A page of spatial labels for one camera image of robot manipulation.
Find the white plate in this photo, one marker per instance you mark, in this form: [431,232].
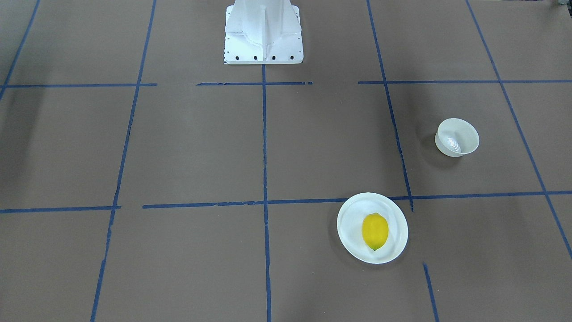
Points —
[350,221]

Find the yellow lemon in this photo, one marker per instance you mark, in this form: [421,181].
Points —
[375,231]

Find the white bowl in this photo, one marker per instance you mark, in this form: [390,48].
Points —
[455,137]

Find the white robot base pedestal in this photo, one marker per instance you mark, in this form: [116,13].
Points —
[263,32]

